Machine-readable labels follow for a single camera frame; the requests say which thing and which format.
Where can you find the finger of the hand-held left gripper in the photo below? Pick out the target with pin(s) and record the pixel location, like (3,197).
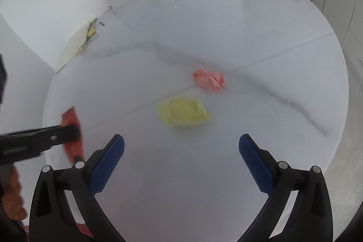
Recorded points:
(42,134)

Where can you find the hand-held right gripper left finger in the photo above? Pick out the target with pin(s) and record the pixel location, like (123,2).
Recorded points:
(109,162)

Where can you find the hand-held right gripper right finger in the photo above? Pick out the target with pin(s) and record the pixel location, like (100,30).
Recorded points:
(255,165)

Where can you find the orange red packet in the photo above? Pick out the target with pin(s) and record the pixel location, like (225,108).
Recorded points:
(71,117)

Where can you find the yellow paper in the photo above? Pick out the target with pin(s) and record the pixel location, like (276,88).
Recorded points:
(184,113)

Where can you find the person's left hand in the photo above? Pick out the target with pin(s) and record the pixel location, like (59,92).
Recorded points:
(12,199)

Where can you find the red clothing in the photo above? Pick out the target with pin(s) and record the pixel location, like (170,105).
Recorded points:
(83,230)

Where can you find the open cream notebook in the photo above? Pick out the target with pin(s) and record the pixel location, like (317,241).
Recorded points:
(72,47)

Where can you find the pink crumpled paper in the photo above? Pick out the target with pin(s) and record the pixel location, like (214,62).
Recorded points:
(208,80)

